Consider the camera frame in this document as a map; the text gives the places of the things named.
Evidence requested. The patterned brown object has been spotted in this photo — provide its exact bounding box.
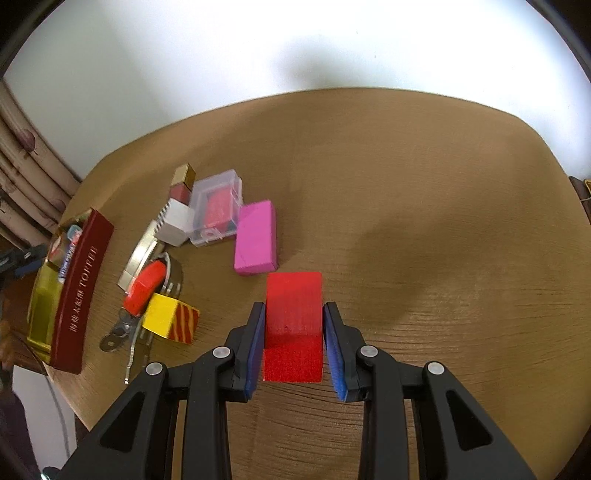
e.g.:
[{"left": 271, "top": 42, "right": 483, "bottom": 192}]
[{"left": 569, "top": 175, "right": 591, "bottom": 204}]

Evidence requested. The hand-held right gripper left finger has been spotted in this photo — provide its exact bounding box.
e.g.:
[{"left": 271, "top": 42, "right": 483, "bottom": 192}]
[{"left": 60, "top": 301, "right": 266, "bottom": 480}]

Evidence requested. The white small box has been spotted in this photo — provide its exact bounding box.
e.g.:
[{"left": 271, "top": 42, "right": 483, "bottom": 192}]
[{"left": 157, "top": 198, "right": 195, "bottom": 247}]

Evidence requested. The blue and red packet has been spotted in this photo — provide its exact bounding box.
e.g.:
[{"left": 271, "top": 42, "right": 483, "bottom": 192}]
[{"left": 51, "top": 224, "right": 84, "bottom": 282}]

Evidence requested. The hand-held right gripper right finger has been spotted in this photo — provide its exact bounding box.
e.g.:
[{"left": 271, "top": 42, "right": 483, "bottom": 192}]
[{"left": 322, "top": 301, "right": 539, "bottom": 480}]

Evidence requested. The beige patterned curtain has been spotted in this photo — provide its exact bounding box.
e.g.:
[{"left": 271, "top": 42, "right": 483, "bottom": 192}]
[{"left": 0, "top": 78, "right": 81, "bottom": 250}]

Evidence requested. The red octagonal block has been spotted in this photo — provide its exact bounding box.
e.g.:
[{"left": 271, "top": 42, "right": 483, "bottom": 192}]
[{"left": 124, "top": 261, "right": 168, "bottom": 317}]

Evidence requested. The silver metal clip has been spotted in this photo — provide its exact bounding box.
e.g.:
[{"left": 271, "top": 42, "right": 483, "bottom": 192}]
[{"left": 99, "top": 251, "right": 185, "bottom": 384}]

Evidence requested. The gold and red small box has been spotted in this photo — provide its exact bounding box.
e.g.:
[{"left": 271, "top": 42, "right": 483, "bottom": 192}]
[{"left": 168, "top": 162, "right": 197, "bottom": 204}]

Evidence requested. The clear plastic box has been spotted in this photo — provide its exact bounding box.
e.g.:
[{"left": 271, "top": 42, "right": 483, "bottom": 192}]
[{"left": 187, "top": 170, "right": 244, "bottom": 247}]

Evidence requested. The red and gold tin box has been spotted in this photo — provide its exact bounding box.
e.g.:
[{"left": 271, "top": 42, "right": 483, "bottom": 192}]
[{"left": 26, "top": 208, "right": 115, "bottom": 374}]

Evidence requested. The yellow red striped block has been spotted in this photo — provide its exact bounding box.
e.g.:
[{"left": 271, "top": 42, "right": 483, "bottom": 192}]
[{"left": 141, "top": 293, "right": 201, "bottom": 346}]

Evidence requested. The pink rectangular block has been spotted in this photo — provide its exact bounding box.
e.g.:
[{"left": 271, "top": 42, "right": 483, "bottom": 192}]
[{"left": 234, "top": 199, "right": 278, "bottom": 276}]

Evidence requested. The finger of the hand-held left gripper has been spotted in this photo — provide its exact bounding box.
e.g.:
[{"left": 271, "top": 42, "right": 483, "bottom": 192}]
[{"left": 0, "top": 244, "right": 49, "bottom": 278}]

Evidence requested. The red rectangular block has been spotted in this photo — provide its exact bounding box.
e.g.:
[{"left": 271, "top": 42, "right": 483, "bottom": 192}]
[{"left": 263, "top": 271, "right": 324, "bottom": 384}]

